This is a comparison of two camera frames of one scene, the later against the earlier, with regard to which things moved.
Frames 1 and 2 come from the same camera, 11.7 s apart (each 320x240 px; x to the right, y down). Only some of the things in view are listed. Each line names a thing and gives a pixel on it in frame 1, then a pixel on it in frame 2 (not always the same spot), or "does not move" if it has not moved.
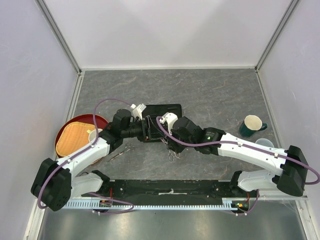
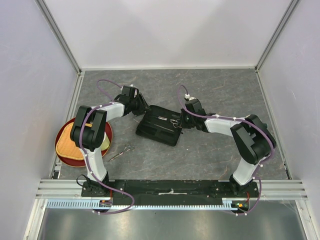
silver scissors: (172, 155) to (175, 123)
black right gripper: (172, 145) to (184, 125)
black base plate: (170, 192) does not move
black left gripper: (145, 135) to (144, 106)
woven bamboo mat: (73, 136) does not move
